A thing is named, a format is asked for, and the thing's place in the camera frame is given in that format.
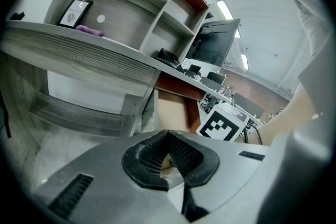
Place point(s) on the person's right forearm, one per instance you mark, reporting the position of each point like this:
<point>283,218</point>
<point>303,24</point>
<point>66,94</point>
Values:
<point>288,118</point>

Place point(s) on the long ceiling light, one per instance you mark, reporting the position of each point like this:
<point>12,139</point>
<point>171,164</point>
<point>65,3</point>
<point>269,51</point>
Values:
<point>237,33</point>
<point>225,10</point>
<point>245,62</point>

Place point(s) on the red-brown desk drawer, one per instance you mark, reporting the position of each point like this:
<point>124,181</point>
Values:
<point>170,110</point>

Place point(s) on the small black object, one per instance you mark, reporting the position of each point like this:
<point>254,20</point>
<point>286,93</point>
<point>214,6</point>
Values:
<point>18,16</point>

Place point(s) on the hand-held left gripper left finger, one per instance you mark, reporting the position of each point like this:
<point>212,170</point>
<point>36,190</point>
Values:
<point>105,178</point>

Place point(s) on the small black background monitor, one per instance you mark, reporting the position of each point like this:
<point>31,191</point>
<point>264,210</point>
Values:
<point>194,68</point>
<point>216,78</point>

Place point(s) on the person's light shirt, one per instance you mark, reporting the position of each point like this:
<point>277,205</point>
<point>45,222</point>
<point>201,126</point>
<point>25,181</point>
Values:
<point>273,21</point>

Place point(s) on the wide black background monitor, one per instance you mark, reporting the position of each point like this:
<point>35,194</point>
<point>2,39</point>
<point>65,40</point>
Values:
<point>248,105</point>

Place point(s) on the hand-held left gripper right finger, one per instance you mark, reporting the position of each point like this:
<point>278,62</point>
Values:
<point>225,165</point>

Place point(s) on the white round sticker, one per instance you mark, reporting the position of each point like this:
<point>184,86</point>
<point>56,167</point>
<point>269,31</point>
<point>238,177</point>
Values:
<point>101,18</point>

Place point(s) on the black framed leaf picture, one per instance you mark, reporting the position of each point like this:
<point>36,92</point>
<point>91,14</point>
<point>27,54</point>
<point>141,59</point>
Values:
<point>74,12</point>

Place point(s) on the purple cloth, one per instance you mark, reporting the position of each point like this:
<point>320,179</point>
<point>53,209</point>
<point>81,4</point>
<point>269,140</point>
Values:
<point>90,30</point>

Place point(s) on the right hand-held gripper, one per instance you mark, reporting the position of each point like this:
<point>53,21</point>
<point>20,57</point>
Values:
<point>220,126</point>

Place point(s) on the grey wooden desk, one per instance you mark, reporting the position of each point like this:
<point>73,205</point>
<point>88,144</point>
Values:
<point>78,52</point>

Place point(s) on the large black monitor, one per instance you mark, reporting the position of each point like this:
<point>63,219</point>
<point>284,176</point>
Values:
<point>212,43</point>

